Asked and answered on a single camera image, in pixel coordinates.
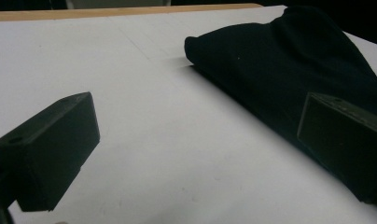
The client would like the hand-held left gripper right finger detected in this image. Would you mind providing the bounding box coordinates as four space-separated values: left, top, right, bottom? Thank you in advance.
296 91 377 206

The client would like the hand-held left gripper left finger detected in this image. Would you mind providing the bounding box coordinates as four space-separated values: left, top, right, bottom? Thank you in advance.
0 91 102 214

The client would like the black knit vest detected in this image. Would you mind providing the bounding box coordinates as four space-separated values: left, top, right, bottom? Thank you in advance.
184 5 377 213

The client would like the white board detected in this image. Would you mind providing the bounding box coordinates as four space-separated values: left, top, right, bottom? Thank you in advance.
0 4 377 224

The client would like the wooden table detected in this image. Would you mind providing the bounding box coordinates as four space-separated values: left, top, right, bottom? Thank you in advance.
0 3 264 22

